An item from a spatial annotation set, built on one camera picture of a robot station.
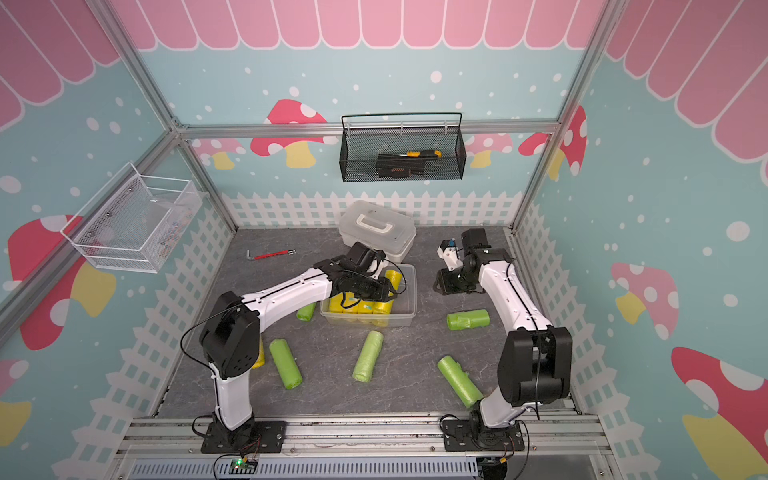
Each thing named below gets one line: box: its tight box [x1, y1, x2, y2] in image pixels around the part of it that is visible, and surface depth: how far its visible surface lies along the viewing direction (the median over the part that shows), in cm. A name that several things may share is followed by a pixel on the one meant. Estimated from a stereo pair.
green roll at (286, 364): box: [269, 338, 303, 390], surface depth 84 cm
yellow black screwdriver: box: [393, 150, 442, 158], surface depth 93 cm
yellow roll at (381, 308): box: [373, 300, 394, 315], surface depth 87 cm
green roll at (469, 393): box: [438, 355, 483, 409], surface depth 83 cm
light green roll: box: [352, 330, 384, 383], surface depth 87 cm
